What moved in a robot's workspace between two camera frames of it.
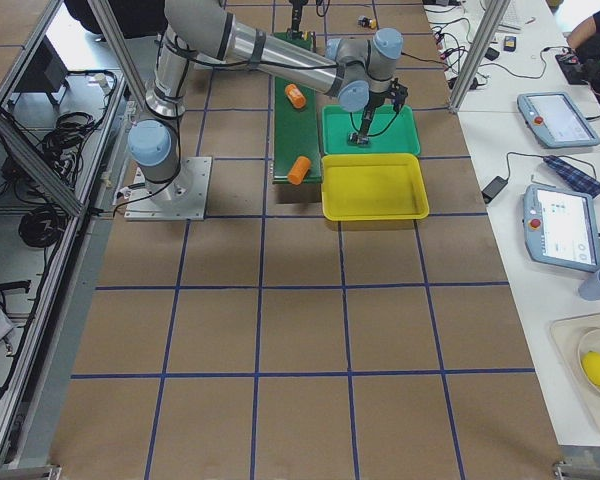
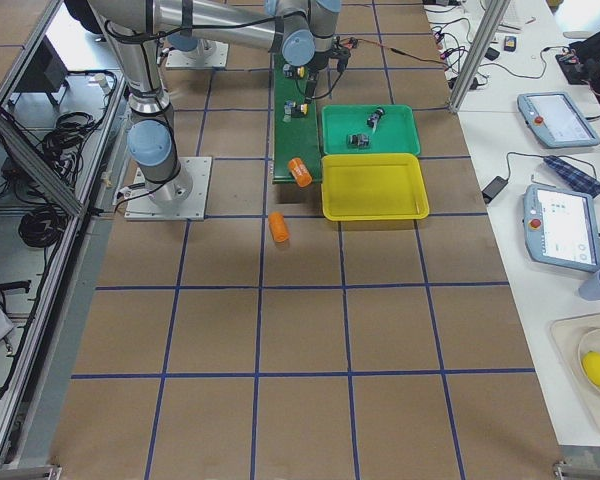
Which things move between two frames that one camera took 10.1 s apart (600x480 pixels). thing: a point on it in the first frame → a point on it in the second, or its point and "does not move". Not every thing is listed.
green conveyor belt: [296, 130] does not move
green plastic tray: [390, 133] does not move
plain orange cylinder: [299, 170] → [278, 227]
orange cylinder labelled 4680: [295, 95] → [300, 172]
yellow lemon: [599, 370] does not move
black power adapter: [490, 191] does not move
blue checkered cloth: [575, 178] does not move
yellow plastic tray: [373, 187] does not move
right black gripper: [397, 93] → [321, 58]
